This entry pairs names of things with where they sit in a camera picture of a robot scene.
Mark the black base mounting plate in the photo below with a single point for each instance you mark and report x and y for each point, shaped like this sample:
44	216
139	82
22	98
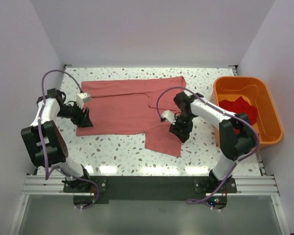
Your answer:
103	189

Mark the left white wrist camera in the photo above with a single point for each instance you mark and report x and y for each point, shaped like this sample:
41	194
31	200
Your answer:
82	98

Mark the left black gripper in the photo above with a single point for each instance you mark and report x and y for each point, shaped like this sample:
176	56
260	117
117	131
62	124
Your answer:
81	118

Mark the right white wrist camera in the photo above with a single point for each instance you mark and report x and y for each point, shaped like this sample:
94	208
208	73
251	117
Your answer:
168	116

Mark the pink t shirt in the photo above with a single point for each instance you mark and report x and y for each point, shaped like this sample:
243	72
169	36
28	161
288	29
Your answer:
128	107

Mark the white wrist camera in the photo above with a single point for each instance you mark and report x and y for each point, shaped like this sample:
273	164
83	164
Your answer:
168	116
82	98

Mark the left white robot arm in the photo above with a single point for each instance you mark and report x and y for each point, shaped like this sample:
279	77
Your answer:
43	140

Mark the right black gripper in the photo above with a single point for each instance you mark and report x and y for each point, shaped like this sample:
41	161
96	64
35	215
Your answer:
180	128

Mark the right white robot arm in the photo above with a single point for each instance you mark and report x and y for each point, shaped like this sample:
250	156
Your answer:
236	136

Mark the orange plastic bin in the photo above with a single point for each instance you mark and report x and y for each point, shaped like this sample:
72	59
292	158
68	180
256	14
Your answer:
256	93

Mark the red t shirt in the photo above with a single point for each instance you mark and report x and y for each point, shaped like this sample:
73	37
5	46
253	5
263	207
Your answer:
241	106

